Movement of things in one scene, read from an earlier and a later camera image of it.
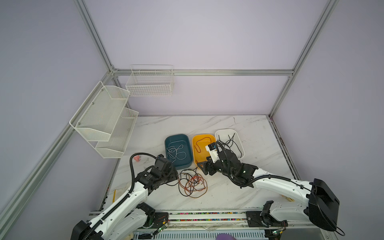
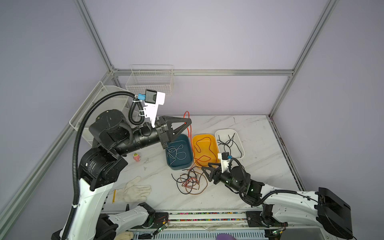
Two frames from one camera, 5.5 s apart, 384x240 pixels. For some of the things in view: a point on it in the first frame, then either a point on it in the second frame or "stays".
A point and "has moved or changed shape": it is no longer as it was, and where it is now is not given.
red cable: x=199 y=146 → x=191 y=137
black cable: x=228 y=140 stays
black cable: x=180 y=178 has moved or changed shape
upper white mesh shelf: x=96 y=118 stays
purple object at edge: x=225 y=236 stays
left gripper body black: x=170 y=176 → x=161 y=129
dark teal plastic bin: x=178 y=150 stays
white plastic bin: x=229 y=139 stays
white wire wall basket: x=150 y=80 stays
